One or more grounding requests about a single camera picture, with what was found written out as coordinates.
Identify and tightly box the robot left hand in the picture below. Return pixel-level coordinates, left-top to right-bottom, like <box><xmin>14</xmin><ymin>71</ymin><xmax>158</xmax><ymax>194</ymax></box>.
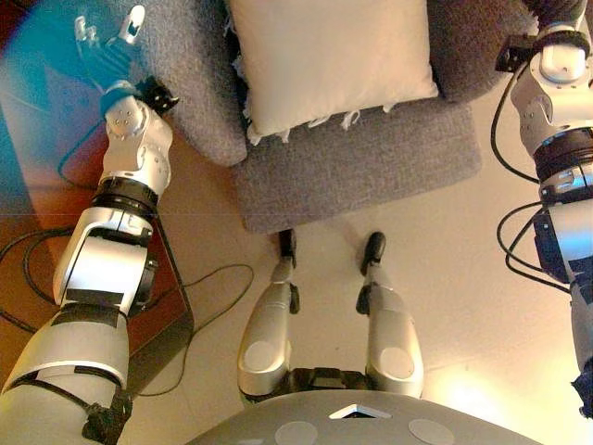
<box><xmin>73</xmin><ymin>4</ymin><xmax>147</xmax><ymax>94</ymax></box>

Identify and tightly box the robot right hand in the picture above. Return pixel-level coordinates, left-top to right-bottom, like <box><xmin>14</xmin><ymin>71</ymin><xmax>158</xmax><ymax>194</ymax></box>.
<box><xmin>523</xmin><ymin>0</ymin><xmax>587</xmax><ymax>28</ymax></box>

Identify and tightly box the white tasselled cushion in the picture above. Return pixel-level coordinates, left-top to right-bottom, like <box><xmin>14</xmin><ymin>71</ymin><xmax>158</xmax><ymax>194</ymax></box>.
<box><xmin>224</xmin><ymin>0</ymin><xmax>440</xmax><ymax>147</ymax></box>

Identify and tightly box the glossy dark reflective cabinet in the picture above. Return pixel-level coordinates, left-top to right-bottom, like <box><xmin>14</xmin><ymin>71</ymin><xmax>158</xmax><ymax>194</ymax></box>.
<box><xmin>0</xmin><ymin>0</ymin><xmax>196</xmax><ymax>395</ymax></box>

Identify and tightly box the grey fabric tub armchair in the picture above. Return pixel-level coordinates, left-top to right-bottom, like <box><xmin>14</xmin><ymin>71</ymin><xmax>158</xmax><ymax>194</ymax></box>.
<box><xmin>138</xmin><ymin>0</ymin><xmax>543</xmax><ymax>235</ymax></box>

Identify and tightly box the silver robot left leg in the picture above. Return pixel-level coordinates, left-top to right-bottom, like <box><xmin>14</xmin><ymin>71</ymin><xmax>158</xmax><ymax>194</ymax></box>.
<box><xmin>235</xmin><ymin>229</ymin><xmax>301</xmax><ymax>402</ymax></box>

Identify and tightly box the silver robot leg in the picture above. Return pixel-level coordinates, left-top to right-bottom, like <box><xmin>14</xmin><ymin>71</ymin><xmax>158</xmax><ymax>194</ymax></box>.
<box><xmin>235</xmin><ymin>229</ymin><xmax>301</xmax><ymax>402</ymax></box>
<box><xmin>355</xmin><ymin>231</ymin><xmax>425</xmax><ymax>399</ymax></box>

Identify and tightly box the silver robot right leg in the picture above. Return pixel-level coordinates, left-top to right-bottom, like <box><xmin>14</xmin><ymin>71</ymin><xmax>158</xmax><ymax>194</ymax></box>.
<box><xmin>355</xmin><ymin>231</ymin><xmax>425</xmax><ymax>399</ymax></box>

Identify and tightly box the silver robot torso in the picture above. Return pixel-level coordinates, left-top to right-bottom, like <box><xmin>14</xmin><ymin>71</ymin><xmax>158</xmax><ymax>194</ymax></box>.
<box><xmin>184</xmin><ymin>365</ymin><xmax>546</xmax><ymax>445</ymax></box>

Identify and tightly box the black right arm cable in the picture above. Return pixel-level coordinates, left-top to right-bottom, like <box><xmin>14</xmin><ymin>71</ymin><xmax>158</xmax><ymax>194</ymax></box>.
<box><xmin>490</xmin><ymin>59</ymin><xmax>575</xmax><ymax>293</ymax></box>

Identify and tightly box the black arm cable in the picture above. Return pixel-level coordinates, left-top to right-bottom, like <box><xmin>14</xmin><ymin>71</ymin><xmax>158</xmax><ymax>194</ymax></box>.
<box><xmin>0</xmin><ymin>78</ymin><xmax>255</xmax><ymax>398</ymax></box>
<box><xmin>490</xmin><ymin>59</ymin><xmax>575</xmax><ymax>293</ymax></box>

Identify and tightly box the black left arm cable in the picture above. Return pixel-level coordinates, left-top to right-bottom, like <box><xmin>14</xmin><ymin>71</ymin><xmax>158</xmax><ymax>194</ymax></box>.
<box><xmin>0</xmin><ymin>78</ymin><xmax>255</xmax><ymax>398</ymax></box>

